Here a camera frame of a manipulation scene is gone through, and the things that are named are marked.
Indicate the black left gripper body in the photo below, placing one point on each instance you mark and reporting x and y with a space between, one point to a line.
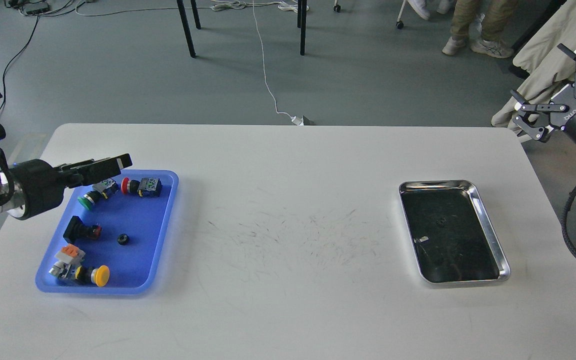
38 187

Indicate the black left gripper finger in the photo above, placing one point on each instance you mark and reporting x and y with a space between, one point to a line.
89 172

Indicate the small black gear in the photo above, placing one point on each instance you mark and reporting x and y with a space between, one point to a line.
440 222
123 239

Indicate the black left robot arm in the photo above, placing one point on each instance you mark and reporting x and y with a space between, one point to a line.
6 180

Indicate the blue plastic tray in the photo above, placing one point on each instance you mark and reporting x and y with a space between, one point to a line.
133 266

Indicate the silver metal tray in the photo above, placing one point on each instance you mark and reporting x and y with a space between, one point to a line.
464 252

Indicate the beige cloth on chair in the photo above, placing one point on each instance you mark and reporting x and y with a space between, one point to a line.
547 65

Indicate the orange grey terminal block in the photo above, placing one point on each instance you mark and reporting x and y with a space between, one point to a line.
70 255

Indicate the person white shoe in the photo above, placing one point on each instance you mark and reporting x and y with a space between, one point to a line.
453 46

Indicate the black table leg left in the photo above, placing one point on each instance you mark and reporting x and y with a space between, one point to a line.
186 25

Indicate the black table leg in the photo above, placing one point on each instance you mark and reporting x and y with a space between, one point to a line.
186 25
301 25

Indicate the black table leg right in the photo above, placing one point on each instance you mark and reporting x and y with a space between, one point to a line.
301 25

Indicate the green push button switch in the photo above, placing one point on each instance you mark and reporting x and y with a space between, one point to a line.
100 191

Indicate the black selector switch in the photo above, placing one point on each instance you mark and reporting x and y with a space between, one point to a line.
76 229

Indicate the red push button switch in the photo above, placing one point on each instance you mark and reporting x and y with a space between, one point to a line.
146 187

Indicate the yellow push button switch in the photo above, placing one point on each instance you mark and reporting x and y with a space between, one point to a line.
81 275

